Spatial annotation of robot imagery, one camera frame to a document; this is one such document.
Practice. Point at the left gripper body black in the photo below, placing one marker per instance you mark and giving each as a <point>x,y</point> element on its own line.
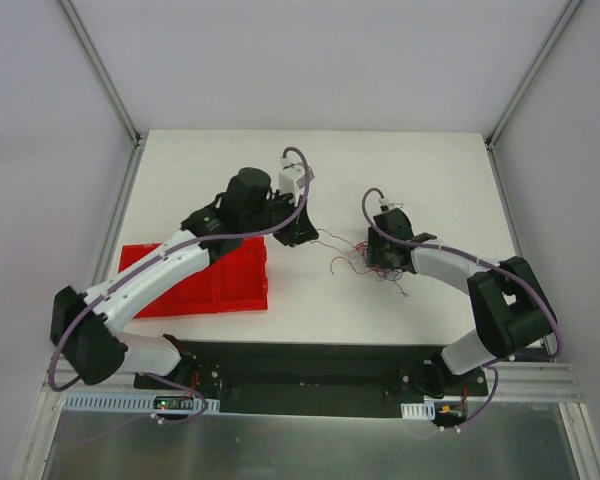
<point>290,226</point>

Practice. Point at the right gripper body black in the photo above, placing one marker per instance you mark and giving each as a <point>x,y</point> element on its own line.
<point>378,251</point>

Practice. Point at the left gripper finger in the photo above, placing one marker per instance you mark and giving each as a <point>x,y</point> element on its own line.
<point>303,231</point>
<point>286,236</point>

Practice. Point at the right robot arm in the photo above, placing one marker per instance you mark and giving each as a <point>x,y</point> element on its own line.
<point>509,308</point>

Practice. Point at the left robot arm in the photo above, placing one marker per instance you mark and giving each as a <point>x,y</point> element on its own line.
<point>89,327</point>

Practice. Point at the red plastic tray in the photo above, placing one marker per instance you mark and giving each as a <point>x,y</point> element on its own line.
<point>236,283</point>

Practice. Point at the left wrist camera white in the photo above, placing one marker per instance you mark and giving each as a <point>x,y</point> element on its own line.
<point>293,179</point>

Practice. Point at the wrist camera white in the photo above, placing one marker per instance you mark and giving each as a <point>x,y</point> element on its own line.
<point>386,204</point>
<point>293,179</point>

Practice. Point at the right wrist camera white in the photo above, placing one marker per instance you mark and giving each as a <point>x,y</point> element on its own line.
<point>386,204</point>

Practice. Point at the right white cable duct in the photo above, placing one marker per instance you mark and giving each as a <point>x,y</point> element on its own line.
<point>431,410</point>

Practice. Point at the white cable duct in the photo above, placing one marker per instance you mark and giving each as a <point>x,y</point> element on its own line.
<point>139,403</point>
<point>431,410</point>

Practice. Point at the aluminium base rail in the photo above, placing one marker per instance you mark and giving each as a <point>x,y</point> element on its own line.
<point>518,382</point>

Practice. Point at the left white cable duct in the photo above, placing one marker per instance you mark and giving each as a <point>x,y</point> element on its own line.
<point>139,403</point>

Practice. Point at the left aluminium frame post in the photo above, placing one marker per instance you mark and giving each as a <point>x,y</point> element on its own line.
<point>97,66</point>

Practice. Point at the aluminium frame post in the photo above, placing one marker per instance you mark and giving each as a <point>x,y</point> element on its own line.
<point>567,14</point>
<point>97,66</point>

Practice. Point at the right aluminium frame post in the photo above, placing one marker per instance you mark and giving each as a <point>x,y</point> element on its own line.
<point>567,14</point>

